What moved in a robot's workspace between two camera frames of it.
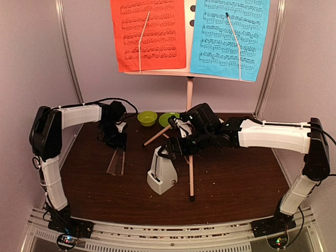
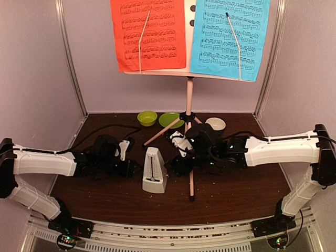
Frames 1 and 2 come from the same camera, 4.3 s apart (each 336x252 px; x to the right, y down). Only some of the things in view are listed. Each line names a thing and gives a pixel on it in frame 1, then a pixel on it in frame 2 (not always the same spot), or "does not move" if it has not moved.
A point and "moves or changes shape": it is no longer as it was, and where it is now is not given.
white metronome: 163,175 moves or changes shape
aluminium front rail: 238,237 does not move
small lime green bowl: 147,118 does not move
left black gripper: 119,143 to 127,171
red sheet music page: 163,45 does not move
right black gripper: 181,151 to 178,168
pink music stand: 185,74 does not move
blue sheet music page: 214,52 does not move
